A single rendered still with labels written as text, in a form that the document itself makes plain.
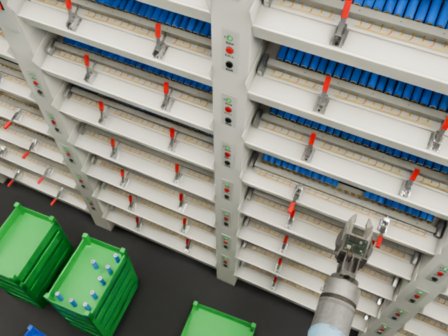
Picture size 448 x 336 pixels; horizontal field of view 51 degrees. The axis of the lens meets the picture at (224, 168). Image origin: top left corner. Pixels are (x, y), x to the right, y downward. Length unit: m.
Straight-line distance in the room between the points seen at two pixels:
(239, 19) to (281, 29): 0.09
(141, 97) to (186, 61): 0.26
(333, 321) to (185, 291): 1.25
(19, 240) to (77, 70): 0.96
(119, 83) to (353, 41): 0.75
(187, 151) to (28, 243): 0.96
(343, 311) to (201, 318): 1.18
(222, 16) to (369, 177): 0.57
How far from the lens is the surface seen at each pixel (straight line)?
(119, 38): 1.31
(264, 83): 1.16
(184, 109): 1.38
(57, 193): 2.50
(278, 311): 2.30
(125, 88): 1.46
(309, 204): 1.45
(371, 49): 1.00
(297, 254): 1.81
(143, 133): 1.59
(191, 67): 1.21
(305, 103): 1.14
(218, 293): 2.31
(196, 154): 1.52
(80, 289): 2.06
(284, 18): 1.02
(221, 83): 1.18
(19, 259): 2.20
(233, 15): 1.03
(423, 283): 1.65
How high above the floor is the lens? 2.18
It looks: 56 degrees down
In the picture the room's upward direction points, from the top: 1 degrees clockwise
